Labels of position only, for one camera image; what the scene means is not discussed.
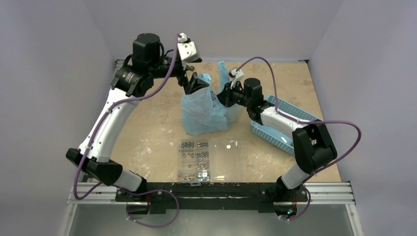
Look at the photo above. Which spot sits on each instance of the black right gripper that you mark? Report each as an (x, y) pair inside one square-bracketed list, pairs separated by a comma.
[(230, 96)]

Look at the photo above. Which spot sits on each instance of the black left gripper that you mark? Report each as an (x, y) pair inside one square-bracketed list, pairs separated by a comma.
[(190, 85)]

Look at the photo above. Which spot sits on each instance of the light blue printed plastic bag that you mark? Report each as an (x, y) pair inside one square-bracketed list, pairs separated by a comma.
[(201, 112)]

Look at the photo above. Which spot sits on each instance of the light blue plastic basket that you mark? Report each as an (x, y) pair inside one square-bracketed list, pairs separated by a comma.
[(278, 130)]

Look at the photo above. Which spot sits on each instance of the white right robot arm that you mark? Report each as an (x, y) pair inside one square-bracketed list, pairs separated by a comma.
[(313, 146)]

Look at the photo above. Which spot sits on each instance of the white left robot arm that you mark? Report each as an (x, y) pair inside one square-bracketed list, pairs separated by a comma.
[(131, 84)]

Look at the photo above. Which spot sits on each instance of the clear plastic organizer box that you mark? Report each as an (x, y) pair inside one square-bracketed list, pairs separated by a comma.
[(209, 160)]

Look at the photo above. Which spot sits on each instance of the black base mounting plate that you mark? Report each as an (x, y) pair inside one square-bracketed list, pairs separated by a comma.
[(264, 197)]

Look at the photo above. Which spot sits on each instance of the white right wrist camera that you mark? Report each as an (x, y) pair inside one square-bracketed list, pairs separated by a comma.
[(236, 75)]

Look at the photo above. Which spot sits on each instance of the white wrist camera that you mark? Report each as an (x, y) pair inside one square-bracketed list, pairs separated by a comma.
[(236, 75), (188, 50)]

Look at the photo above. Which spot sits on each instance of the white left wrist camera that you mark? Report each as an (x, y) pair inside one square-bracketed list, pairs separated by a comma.
[(188, 50)]

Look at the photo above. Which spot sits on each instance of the aluminium extrusion rail frame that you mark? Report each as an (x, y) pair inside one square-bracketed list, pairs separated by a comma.
[(149, 144)]

